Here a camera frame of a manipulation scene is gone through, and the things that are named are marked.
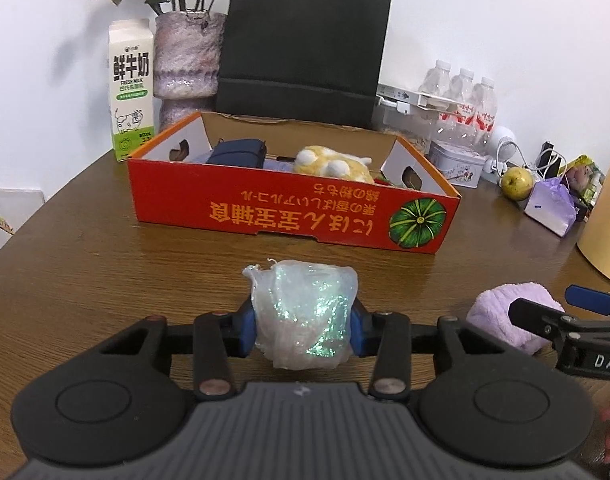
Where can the white wall panel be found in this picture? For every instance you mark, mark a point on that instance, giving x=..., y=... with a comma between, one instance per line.
x=10, y=210

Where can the green apple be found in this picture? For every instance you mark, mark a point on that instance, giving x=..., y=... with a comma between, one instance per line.
x=516, y=184

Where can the white round device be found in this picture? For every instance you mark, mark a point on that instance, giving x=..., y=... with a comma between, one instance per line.
x=502, y=137

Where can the yellow thermos jug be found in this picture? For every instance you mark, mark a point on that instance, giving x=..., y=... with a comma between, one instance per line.
x=607, y=230

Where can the iridescent plastic bag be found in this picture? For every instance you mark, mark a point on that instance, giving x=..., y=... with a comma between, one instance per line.
x=305, y=310

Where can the person's right hand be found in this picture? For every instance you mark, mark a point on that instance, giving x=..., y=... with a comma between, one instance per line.
x=608, y=425

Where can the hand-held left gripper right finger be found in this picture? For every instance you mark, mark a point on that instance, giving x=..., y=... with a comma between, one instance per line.
x=359, y=332

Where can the colourful snack packet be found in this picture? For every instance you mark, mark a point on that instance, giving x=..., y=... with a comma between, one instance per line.
x=587, y=175

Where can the white printed tin box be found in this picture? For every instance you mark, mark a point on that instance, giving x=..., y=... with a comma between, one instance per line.
x=457, y=165

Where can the black power adapter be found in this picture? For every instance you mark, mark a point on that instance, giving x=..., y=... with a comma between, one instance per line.
x=550, y=152

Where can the black paper bag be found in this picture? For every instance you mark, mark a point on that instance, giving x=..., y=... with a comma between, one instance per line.
x=305, y=35

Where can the white green milk carton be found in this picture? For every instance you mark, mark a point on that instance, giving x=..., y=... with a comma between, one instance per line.
x=131, y=90

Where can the purple tissue pack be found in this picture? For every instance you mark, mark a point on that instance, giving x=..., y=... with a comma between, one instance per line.
x=550, y=207

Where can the lilac fluffy towel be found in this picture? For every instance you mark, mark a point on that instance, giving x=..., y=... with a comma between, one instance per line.
x=490, y=315

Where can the purple mottled vase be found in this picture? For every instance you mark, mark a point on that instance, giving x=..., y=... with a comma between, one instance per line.
x=187, y=60

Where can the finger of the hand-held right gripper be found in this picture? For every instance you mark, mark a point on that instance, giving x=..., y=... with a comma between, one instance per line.
x=535, y=317
x=592, y=300

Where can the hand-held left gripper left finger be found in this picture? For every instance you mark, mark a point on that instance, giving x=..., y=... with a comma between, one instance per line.
x=245, y=330

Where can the navy zip case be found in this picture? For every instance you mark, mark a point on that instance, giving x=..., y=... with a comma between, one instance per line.
x=235, y=152

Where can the clear lidded seed container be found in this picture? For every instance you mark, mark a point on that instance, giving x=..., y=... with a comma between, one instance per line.
x=400, y=95

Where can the red cardboard box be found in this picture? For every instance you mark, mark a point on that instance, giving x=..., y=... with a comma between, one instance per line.
x=285, y=215

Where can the yellow white plush toy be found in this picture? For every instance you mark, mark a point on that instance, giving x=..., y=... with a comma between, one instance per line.
x=315, y=157

